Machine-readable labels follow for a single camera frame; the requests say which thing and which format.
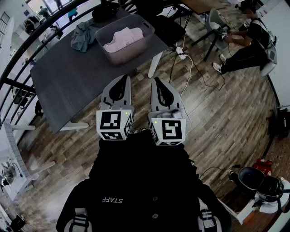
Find person's black jacket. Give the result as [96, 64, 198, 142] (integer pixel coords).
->
[56, 130, 232, 232]

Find brown wooden desk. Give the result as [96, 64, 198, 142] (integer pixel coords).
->
[181, 0, 227, 15]

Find black office chair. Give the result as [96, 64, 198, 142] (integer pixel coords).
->
[135, 0, 186, 48]

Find grey plastic chair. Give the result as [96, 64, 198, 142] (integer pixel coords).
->
[191, 8, 232, 62]

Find grey backpack strap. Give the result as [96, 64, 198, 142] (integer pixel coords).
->
[197, 201, 222, 232]
[68, 208, 91, 232]

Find black cable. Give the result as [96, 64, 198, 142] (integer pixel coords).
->
[169, 52, 226, 91]

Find dark grey table white legs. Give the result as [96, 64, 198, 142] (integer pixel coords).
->
[29, 6, 169, 134]

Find white power strip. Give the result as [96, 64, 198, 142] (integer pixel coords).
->
[176, 46, 187, 60]

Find black equipment stack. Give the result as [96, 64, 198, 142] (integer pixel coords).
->
[268, 107, 290, 139]

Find pink clothes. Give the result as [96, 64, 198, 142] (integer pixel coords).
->
[103, 27, 145, 54]

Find red plastic package with text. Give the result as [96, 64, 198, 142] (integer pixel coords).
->
[252, 158, 272, 175]

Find white bag with straps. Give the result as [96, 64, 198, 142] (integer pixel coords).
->
[255, 176, 290, 213]

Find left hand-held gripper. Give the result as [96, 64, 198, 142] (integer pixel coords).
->
[96, 75, 135, 141]

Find black round case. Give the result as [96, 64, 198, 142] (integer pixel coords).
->
[237, 166, 284, 202]

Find translucent plastic bin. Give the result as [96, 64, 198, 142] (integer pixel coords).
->
[94, 14, 156, 66]

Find black metal railing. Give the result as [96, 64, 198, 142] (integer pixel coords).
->
[0, 0, 100, 127]

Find grey-green clothes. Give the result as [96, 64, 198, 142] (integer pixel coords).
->
[70, 19, 99, 53]

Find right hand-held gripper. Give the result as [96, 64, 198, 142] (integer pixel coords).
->
[148, 77, 187, 146]

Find white cable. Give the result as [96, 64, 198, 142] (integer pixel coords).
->
[176, 13, 194, 136]

